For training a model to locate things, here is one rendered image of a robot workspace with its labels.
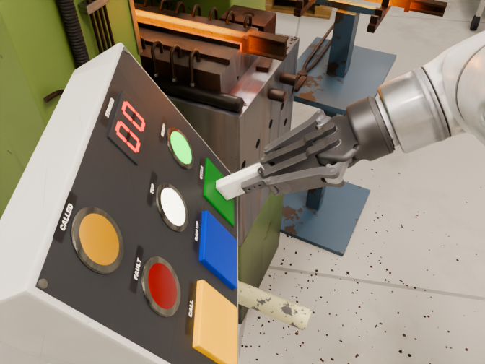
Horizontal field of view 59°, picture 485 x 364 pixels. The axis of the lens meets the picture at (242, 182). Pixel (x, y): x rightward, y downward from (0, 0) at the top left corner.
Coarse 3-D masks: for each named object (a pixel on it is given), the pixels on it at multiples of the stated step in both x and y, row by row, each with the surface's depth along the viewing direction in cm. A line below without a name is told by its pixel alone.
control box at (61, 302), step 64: (128, 64) 51; (64, 128) 43; (128, 128) 46; (192, 128) 61; (64, 192) 35; (128, 192) 42; (192, 192) 54; (0, 256) 33; (64, 256) 32; (128, 256) 38; (192, 256) 48; (0, 320) 31; (64, 320) 31; (128, 320) 36; (192, 320) 44
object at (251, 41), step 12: (144, 12) 102; (168, 24) 98; (180, 24) 98; (192, 24) 98; (204, 24) 98; (216, 36) 95; (228, 36) 94; (240, 36) 93; (252, 36) 92; (264, 36) 91; (276, 36) 91; (252, 48) 94; (264, 48) 93; (276, 48) 92
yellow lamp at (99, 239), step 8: (88, 216) 35; (96, 216) 36; (88, 224) 35; (96, 224) 36; (104, 224) 37; (80, 232) 34; (88, 232) 35; (96, 232) 35; (104, 232) 36; (112, 232) 37; (80, 240) 34; (88, 240) 34; (96, 240) 35; (104, 240) 36; (112, 240) 37; (88, 248) 34; (96, 248) 35; (104, 248) 36; (112, 248) 36; (96, 256) 34; (104, 256) 35; (112, 256) 36; (104, 264) 35
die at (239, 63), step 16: (176, 16) 104; (144, 32) 98; (160, 32) 98; (176, 32) 97; (192, 32) 96; (176, 48) 94; (192, 48) 93; (208, 48) 93; (224, 48) 93; (240, 48) 94; (144, 64) 95; (160, 64) 93; (176, 64) 91; (208, 64) 91; (224, 64) 91; (240, 64) 96; (208, 80) 90; (224, 80) 91
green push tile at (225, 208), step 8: (208, 160) 61; (208, 168) 60; (216, 168) 62; (208, 176) 59; (216, 176) 61; (208, 184) 58; (208, 192) 57; (216, 192) 59; (208, 200) 57; (216, 200) 58; (224, 200) 61; (232, 200) 63; (216, 208) 58; (224, 208) 60; (232, 208) 62; (224, 216) 59; (232, 216) 61; (232, 224) 60
